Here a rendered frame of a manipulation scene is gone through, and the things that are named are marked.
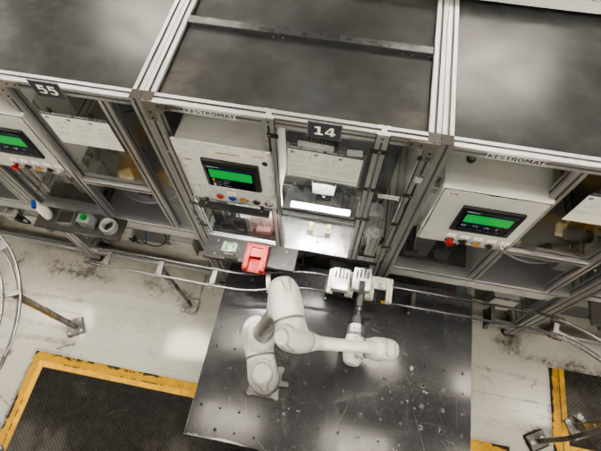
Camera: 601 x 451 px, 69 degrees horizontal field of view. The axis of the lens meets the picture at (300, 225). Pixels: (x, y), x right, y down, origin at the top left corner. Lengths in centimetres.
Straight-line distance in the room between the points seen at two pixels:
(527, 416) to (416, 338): 117
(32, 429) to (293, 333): 234
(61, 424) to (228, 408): 139
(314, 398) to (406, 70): 173
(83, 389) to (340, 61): 279
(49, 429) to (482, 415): 293
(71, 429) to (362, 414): 199
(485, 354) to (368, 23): 247
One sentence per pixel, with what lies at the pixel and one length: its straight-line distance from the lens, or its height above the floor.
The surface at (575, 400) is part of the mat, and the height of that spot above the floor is 1.
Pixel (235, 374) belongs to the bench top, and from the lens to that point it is 261.
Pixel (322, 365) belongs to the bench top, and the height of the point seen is 68.
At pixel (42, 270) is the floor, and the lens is 403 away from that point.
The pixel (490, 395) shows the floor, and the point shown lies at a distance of 351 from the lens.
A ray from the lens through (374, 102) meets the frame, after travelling 169.
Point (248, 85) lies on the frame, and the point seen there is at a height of 201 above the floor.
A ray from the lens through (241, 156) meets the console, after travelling 181.
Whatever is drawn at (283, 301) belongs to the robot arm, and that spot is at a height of 149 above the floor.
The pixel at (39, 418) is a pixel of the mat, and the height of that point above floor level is 1.
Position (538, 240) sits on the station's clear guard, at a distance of 226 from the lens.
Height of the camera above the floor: 324
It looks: 63 degrees down
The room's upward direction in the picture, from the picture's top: straight up
